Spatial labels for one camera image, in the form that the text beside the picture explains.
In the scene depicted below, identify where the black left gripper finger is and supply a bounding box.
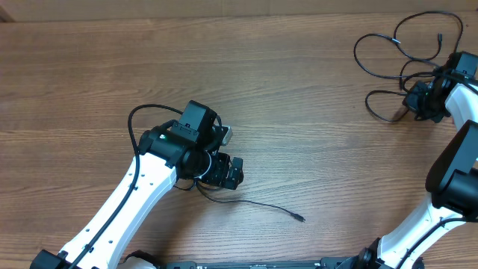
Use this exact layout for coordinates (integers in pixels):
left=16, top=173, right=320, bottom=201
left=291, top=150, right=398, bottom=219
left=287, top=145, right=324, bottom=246
left=230, top=157, right=243, bottom=173
left=223, top=170, right=243, bottom=190

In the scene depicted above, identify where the thin black audio cable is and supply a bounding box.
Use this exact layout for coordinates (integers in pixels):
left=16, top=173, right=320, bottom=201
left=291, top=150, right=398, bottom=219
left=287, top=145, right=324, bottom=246
left=353, top=10, right=465, bottom=80

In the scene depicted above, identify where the black USB-C cable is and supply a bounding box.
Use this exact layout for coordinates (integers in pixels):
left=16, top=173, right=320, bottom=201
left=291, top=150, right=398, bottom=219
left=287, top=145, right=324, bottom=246
left=173, top=179, right=306, bottom=224

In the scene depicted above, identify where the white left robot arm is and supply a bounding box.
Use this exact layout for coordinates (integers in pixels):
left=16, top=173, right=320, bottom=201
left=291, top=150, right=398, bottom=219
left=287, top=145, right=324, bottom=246
left=31, top=101, right=243, bottom=268

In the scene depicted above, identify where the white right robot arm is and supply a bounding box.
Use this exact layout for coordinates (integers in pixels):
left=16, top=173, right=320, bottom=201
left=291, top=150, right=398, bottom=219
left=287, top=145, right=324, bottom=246
left=340, top=52, right=477, bottom=268

